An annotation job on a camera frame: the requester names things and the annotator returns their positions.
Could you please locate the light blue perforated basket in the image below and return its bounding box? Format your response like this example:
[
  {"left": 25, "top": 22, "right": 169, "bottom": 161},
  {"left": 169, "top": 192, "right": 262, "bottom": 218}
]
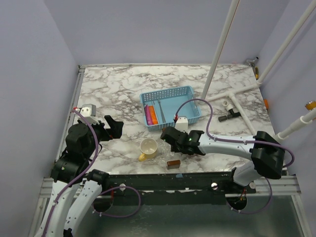
[{"left": 140, "top": 85, "right": 201, "bottom": 132}]

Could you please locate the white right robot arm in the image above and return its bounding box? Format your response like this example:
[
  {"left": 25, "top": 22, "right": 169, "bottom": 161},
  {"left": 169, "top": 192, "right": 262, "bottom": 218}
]
[{"left": 160, "top": 126, "right": 285, "bottom": 194}]

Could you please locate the orange yellow clamp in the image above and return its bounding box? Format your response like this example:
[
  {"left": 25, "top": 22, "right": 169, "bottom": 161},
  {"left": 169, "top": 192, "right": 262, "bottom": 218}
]
[{"left": 305, "top": 101, "right": 316, "bottom": 111}]

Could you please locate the yellow mug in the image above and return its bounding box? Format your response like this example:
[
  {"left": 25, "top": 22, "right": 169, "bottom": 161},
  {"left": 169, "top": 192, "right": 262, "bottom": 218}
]
[{"left": 138, "top": 138, "right": 158, "bottom": 162}]

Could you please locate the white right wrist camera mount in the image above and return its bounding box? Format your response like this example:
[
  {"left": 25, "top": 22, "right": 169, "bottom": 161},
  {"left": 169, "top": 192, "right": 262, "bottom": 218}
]
[{"left": 174, "top": 116, "right": 189, "bottom": 132}]

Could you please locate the white pvc pipe frame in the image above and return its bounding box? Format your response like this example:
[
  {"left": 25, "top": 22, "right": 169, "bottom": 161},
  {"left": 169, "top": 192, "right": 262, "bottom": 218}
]
[{"left": 205, "top": 0, "right": 316, "bottom": 149}]

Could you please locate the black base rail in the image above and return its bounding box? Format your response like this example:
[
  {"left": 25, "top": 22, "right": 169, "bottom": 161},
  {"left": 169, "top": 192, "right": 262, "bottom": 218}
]
[{"left": 84, "top": 170, "right": 256, "bottom": 207}]

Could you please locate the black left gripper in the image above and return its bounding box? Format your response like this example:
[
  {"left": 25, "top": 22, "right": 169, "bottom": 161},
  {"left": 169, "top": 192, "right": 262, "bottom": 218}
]
[{"left": 79, "top": 115, "right": 124, "bottom": 158}]

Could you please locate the grey toothbrush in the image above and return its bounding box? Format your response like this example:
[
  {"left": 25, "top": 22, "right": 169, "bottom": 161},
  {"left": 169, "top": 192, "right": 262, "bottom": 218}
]
[{"left": 158, "top": 99, "right": 166, "bottom": 123}]

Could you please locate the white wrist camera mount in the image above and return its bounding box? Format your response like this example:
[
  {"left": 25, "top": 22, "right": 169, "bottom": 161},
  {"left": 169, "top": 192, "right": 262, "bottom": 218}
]
[
  {"left": 174, "top": 116, "right": 189, "bottom": 132},
  {"left": 74, "top": 104, "right": 98, "bottom": 124}
]

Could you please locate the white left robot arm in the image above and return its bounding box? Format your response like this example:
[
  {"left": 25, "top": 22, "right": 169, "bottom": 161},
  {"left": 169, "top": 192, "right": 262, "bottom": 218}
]
[{"left": 36, "top": 115, "right": 123, "bottom": 237}]

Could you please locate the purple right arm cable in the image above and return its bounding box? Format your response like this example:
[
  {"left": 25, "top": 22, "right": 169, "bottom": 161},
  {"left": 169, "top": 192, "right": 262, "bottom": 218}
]
[{"left": 174, "top": 98, "right": 296, "bottom": 168}]

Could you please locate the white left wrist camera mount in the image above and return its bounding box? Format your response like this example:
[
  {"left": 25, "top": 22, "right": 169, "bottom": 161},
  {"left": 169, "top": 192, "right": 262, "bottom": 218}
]
[{"left": 74, "top": 104, "right": 98, "bottom": 124}]

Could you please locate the aluminium frame rail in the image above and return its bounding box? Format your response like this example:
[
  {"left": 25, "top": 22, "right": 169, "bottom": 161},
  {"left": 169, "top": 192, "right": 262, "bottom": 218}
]
[{"left": 39, "top": 176, "right": 301, "bottom": 198}]

